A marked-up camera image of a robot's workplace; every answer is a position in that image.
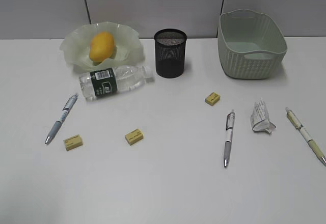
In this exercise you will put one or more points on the yellow mango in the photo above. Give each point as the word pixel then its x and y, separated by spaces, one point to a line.
pixel 102 47

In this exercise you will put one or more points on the waste paper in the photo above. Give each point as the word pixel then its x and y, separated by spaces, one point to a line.
pixel 259 118

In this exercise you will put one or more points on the yellow eraser middle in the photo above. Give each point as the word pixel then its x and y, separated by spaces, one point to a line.
pixel 134 137

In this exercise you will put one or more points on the yellow eraser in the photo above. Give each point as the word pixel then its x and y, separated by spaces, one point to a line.
pixel 73 142
pixel 212 99
pixel 134 137

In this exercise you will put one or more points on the yellow eraser right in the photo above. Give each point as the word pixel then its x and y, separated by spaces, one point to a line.
pixel 212 99

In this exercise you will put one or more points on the black mesh pen holder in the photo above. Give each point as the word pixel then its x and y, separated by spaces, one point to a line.
pixel 170 52

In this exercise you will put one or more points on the pale green wavy glass plate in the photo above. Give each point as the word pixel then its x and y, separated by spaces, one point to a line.
pixel 128 48

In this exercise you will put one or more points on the grey grip ballpoint pen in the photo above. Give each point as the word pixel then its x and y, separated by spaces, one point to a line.
pixel 229 135

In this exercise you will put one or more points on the clear water bottle green label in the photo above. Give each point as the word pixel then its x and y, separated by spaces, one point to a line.
pixel 101 83

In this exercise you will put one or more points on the yellow eraser left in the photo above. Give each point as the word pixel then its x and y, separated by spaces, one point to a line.
pixel 73 142

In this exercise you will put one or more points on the pale green woven basket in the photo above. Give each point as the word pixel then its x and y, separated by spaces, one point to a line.
pixel 250 44

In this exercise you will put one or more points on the beige grip ballpoint pen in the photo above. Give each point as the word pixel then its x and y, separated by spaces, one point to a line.
pixel 310 141

